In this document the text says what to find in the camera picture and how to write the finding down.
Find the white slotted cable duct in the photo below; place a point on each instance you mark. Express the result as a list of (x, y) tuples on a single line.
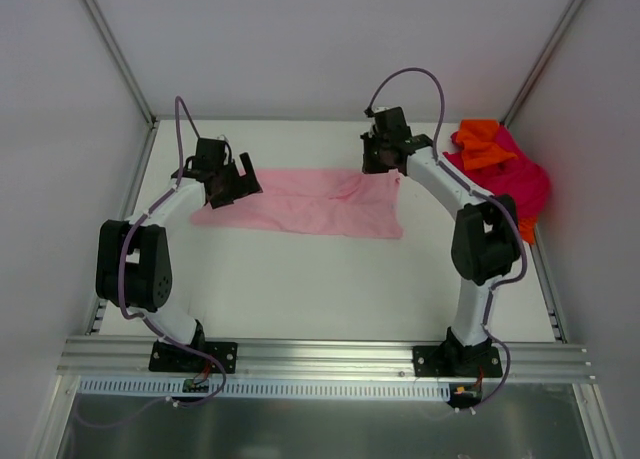
[(269, 388)]

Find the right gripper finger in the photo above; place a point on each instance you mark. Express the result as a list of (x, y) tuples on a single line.
[(370, 163), (400, 162)]

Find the orange t-shirt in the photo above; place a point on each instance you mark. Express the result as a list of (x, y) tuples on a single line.
[(479, 149)]

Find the aluminium mounting rail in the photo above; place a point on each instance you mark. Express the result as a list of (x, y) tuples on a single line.
[(316, 359)]

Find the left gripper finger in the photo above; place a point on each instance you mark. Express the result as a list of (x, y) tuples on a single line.
[(247, 182), (222, 199)]

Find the pink t-shirt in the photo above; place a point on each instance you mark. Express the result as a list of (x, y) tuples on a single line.
[(327, 202)]

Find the black base bracket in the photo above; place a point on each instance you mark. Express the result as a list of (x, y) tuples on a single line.
[(169, 358), (451, 358)]

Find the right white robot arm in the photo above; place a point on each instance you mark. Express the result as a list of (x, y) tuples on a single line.
[(485, 243)]

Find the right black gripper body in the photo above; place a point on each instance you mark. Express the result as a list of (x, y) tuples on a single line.
[(376, 155)]

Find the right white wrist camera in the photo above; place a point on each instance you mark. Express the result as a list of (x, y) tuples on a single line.
[(371, 112)]

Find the left black base bracket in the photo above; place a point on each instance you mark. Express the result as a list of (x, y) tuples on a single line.
[(169, 358)]

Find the aluminium corner post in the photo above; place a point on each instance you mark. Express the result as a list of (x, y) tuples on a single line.
[(560, 30), (118, 59)]

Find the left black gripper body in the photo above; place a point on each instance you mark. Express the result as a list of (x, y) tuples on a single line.
[(236, 182)]

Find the right aluminium corner post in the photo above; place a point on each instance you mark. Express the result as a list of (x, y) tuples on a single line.
[(560, 30)]

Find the left aluminium corner post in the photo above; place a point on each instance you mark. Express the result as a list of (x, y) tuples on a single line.
[(118, 59)]

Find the right black base bracket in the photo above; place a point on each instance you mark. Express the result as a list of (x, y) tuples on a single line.
[(451, 358)]

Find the magenta t-shirt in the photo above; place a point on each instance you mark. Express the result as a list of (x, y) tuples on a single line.
[(521, 178)]

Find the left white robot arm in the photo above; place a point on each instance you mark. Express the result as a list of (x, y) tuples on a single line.
[(134, 269)]

